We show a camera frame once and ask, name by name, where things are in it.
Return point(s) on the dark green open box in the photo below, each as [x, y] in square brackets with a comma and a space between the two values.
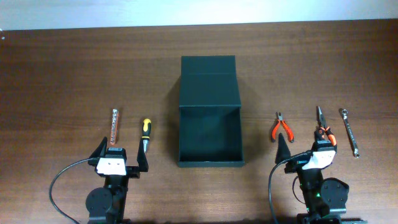
[210, 130]

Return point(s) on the yellow black screwdriver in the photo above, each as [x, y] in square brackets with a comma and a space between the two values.
[146, 130]

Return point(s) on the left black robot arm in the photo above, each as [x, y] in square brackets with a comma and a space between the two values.
[106, 204]

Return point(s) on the orange socket bit rail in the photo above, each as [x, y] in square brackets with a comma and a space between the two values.
[114, 126]

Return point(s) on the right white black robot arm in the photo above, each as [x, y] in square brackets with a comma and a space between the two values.
[324, 199]

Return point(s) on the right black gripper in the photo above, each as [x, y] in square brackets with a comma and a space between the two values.
[282, 152]

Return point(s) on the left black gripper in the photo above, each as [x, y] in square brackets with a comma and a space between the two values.
[134, 171]

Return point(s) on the silver metal wrench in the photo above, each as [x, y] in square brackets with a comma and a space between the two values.
[344, 115]

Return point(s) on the orange black long-nose pliers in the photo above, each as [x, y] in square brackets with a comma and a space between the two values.
[322, 124]

